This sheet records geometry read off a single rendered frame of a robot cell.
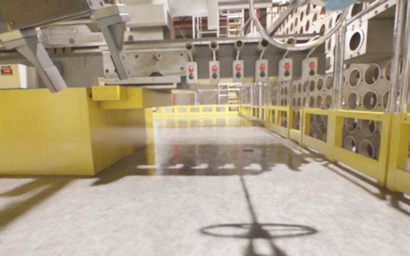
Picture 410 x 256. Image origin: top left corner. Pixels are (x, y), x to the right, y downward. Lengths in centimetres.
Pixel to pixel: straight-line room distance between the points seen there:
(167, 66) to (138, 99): 39
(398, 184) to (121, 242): 127
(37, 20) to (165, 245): 67
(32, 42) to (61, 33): 183
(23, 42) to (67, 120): 119
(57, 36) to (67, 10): 192
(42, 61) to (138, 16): 142
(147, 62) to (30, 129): 93
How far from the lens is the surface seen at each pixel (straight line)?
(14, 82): 220
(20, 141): 185
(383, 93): 277
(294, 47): 92
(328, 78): 376
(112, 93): 142
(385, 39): 252
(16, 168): 193
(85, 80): 201
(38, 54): 44
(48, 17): 39
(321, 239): 86
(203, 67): 161
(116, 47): 36
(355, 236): 93
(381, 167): 145
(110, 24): 35
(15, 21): 42
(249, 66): 163
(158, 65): 171
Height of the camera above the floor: 46
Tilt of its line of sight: 7 degrees down
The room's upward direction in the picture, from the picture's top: 1 degrees counter-clockwise
